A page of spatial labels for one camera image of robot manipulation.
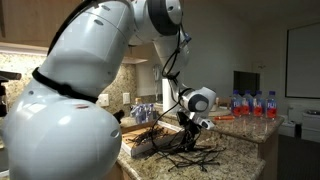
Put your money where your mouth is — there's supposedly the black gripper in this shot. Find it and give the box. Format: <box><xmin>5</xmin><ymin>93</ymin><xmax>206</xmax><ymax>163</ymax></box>
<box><xmin>182</xmin><ymin>120</ymin><xmax>202</xmax><ymax>152</ymax></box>

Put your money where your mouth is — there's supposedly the black cable tie heap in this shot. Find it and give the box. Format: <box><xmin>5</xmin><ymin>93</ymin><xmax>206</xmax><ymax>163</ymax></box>
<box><xmin>145</xmin><ymin>142</ymin><xmax>227</xmax><ymax>173</ymax></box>
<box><xmin>127</xmin><ymin>125</ymin><xmax>173</xmax><ymax>148</ymax></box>

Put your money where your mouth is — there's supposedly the orange marker pen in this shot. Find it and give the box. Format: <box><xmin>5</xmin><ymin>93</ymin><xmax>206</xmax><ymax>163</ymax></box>
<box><xmin>214</xmin><ymin>115</ymin><xmax>236</xmax><ymax>121</ymax></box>

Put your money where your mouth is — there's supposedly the white paper towel roll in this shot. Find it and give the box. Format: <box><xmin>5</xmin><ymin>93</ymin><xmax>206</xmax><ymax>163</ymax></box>
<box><xmin>162</xmin><ymin>78</ymin><xmax>181</xmax><ymax>114</ymax></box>

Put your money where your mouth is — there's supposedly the white rectangular tray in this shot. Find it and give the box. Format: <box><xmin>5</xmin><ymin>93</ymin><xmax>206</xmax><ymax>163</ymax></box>
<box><xmin>120</xmin><ymin>120</ymin><xmax>185</xmax><ymax>158</ymax></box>

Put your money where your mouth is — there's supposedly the pack of small water bottles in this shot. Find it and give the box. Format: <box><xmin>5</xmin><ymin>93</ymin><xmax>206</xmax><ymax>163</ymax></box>
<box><xmin>129</xmin><ymin>103</ymin><xmax>158</xmax><ymax>125</ymax></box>

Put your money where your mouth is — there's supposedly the Fiji water bottle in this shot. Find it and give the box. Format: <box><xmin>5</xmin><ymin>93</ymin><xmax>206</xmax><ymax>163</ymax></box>
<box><xmin>253</xmin><ymin>90</ymin><xmax>265</xmax><ymax>118</ymax></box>
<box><xmin>265</xmin><ymin>90</ymin><xmax>278</xmax><ymax>120</ymax></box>
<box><xmin>230</xmin><ymin>89</ymin><xmax>243</xmax><ymax>118</ymax></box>
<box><xmin>242</xmin><ymin>89</ymin><xmax>254</xmax><ymax>117</ymax></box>

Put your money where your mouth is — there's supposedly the white outlet plate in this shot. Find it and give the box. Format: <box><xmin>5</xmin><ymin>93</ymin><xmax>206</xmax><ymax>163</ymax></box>
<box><xmin>122</xmin><ymin>92</ymin><xmax>131</xmax><ymax>105</ymax></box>

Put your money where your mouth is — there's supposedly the white low cabinet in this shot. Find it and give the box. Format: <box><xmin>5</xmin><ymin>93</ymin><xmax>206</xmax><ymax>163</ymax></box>
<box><xmin>278</xmin><ymin>104</ymin><xmax>320</xmax><ymax>144</ymax></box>

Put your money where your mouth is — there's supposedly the black and white wrist camera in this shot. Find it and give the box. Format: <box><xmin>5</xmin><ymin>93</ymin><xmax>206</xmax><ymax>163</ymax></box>
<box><xmin>176</xmin><ymin>111</ymin><xmax>217</xmax><ymax>131</ymax></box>

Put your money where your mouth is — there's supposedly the dark wall screen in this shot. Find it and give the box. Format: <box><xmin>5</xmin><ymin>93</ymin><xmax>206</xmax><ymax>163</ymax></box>
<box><xmin>233</xmin><ymin>70</ymin><xmax>261</xmax><ymax>98</ymax></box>

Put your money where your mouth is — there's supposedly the white wall outlet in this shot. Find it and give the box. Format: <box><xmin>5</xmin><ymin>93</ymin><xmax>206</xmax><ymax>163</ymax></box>
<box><xmin>98</xmin><ymin>93</ymin><xmax>110</xmax><ymax>108</ymax></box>

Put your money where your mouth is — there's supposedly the white wall board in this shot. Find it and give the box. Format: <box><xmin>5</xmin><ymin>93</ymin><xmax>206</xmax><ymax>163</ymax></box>
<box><xmin>285</xmin><ymin>22</ymin><xmax>320</xmax><ymax>100</ymax></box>

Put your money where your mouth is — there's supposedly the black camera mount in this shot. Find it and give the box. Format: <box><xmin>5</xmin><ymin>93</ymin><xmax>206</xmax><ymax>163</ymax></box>
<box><xmin>0</xmin><ymin>70</ymin><xmax>23</xmax><ymax>118</ymax></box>

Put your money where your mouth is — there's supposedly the wooden wall cabinet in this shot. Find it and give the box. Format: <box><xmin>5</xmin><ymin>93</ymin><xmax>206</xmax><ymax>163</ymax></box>
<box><xmin>0</xmin><ymin>0</ymin><xmax>154</xmax><ymax>65</ymax></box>

